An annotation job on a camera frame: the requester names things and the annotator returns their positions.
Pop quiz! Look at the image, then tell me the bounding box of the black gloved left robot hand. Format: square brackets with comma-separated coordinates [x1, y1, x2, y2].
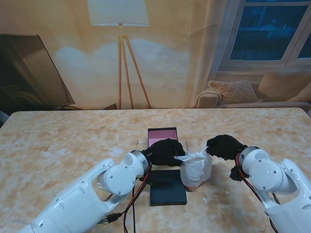
[142, 138, 187, 168]

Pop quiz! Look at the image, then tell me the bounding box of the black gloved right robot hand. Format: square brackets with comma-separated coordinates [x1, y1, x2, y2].
[206, 134, 247, 161]

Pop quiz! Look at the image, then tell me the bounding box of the black gift box pink inside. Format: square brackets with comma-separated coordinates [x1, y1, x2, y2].
[147, 127, 179, 146]

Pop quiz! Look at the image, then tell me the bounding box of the white plastic bag orange print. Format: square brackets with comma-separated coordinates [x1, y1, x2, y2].
[174, 147, 212, 192]

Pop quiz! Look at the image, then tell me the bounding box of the black box lid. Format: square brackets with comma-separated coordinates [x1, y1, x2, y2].
[148, 169, 188, 207]

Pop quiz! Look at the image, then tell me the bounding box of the knitted beige cushion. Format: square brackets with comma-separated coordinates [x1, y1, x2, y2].
[207, 80, 259, 104]

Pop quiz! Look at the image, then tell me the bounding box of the beige sofa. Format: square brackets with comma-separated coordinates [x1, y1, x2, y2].
[194, 71, 311, 109]

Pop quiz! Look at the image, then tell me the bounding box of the white framed window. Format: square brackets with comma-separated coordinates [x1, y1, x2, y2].
[217, 0, 311, 73]

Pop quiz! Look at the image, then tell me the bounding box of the tripod floor lamp white shade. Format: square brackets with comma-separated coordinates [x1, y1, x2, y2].
[86, 0, 153, 109]

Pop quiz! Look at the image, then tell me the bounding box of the dark flat television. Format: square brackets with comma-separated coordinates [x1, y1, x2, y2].
[0, 34, 82, 111]

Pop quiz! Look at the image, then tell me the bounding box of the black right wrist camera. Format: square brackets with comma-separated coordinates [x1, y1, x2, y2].
[229, 165, 247, 182]

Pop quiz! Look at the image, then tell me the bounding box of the red black right arm cable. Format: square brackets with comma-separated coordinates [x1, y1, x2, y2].
[235, 151, 280, 231]

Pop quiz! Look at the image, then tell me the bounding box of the red black arm cable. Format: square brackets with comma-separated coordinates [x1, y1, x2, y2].
[121, 165, 153, 233]
[235, 151, 280, 231]

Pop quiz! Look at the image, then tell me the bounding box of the red black left arm cable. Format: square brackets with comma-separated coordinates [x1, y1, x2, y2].
[121, 165, 153, 233]

